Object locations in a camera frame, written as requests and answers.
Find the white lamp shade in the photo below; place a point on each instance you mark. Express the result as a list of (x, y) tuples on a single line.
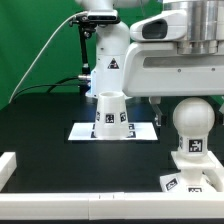
[(111, 122)]

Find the white rail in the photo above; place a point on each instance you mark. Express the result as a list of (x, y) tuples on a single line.
[(8, 165), (108, 206), (216, 175)]

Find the white tag sheet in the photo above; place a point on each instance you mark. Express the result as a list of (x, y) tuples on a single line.
[(137, 131)]

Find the white lamp base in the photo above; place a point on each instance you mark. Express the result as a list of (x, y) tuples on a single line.
[(191, 177)]

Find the white lamp bulb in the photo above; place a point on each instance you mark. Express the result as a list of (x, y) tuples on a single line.
[(193, 119)]

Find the black rear camera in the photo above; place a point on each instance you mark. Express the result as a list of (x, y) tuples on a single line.
[(95, 17)]

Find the black camera stand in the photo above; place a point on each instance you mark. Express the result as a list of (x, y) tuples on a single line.
[(84, 34)]

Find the white right rail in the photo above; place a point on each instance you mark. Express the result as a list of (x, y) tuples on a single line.
[(216, 175)]

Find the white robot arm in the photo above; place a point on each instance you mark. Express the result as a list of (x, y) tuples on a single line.
[(179, 52)]

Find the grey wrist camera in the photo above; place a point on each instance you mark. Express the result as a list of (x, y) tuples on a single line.
[(168, 26)]

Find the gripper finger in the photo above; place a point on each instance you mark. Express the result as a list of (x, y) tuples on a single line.
[(154, 102)]

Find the white front rail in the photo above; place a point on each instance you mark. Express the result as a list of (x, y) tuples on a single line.
[(108, 206)]

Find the white left rail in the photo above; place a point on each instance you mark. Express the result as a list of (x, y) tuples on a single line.
[(8, 165)]

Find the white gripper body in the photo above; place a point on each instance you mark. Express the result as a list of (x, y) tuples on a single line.
[(155, 69)]

